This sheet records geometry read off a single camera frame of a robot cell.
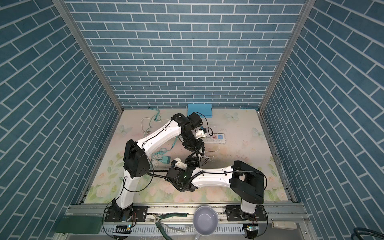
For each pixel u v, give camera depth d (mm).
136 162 537
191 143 739
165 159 893
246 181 473
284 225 683
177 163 749
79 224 692
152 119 1146
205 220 708
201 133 803
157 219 717
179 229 706
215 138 1005
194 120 719
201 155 780
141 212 737
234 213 737
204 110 1182
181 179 620
